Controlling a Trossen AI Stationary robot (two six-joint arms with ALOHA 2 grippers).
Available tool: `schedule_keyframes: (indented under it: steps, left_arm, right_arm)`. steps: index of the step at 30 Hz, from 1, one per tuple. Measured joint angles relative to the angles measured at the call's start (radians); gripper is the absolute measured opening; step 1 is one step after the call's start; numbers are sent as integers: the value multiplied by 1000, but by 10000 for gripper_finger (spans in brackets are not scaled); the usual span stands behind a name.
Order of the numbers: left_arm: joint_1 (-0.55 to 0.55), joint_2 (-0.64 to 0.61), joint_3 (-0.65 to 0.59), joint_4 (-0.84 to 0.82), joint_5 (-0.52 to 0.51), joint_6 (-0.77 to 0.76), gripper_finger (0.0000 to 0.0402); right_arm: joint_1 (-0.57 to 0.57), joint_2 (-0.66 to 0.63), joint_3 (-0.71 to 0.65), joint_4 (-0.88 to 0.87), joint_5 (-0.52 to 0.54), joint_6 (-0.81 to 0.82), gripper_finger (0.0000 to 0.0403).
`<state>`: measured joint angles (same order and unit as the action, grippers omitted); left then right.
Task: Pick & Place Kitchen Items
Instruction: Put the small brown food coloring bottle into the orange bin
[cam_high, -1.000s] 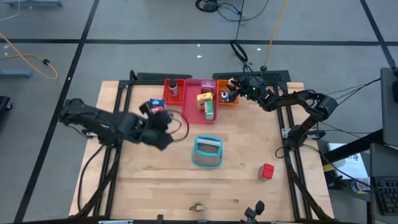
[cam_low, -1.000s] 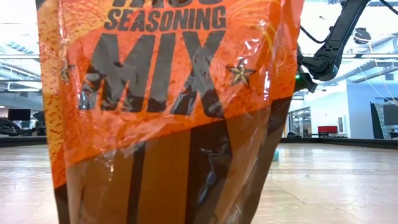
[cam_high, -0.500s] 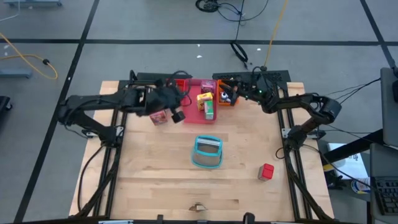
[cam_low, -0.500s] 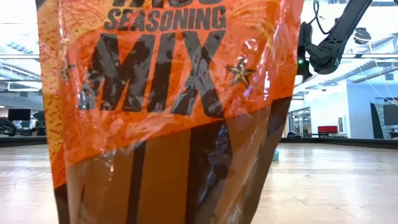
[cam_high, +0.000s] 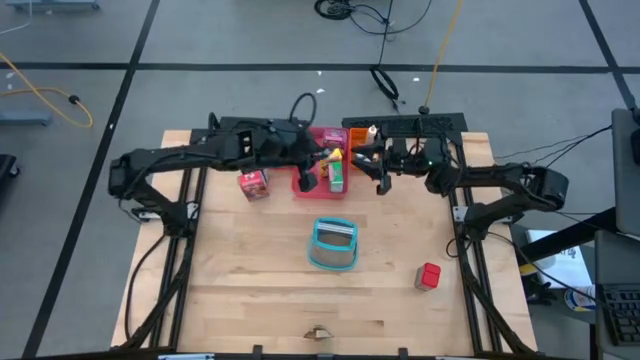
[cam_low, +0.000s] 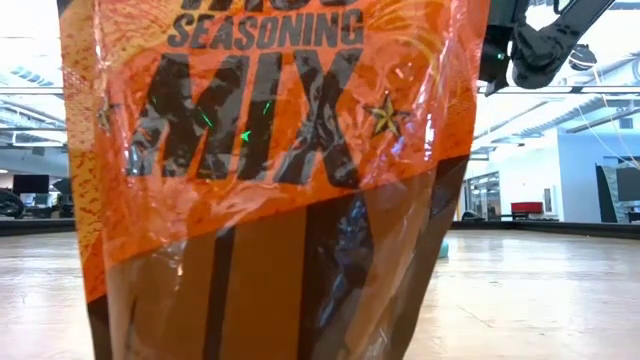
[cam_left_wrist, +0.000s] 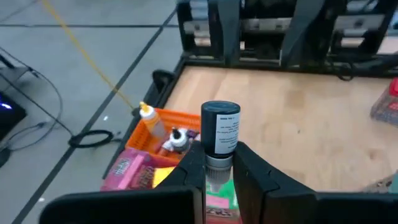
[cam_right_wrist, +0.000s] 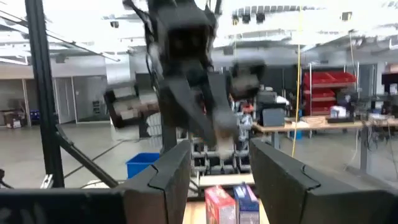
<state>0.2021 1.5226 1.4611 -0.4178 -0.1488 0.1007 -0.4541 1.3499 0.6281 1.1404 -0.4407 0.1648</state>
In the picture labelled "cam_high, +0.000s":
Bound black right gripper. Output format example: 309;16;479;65
352;139;436;196

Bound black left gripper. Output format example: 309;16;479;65
272;130;332;193

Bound green Apple Jacks cereal box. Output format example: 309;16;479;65
328;160;346;195

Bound yellow Corn Pops cereal box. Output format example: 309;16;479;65
319;147;345;179

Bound purple Raisin Bran cereal box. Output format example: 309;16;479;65
322;128;349;150

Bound red Froot Loops cereal box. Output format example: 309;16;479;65
238;169;271;202

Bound pink plastic tray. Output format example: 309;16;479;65
291;125;351;201

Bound orange plastic basket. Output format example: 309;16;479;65
348;127;387;172

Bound black perforated panel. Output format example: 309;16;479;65
341;112;469;135

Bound teal basket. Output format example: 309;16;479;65
306;216;360;272

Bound black flat panel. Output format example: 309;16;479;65
218;115;310;132

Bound white paper sheet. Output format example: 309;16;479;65
524;228;594;291

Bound black desk beam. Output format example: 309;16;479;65
519;206;619;265

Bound grey desk top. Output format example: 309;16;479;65
610;107;640;237

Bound black computer keyboard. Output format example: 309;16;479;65
599;282;640;349

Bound grey furniture base bar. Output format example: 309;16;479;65
0;110;54;127
7;0;101;12

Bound black chair base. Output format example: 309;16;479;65
0;153;21;181

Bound black floor cable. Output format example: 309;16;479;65
369;0;407;114
313;0;434;37

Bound black aluminium table frame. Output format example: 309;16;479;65
119;112;539;357

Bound yellow floor cable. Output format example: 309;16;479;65
0;52;95;129
422;0;465;114

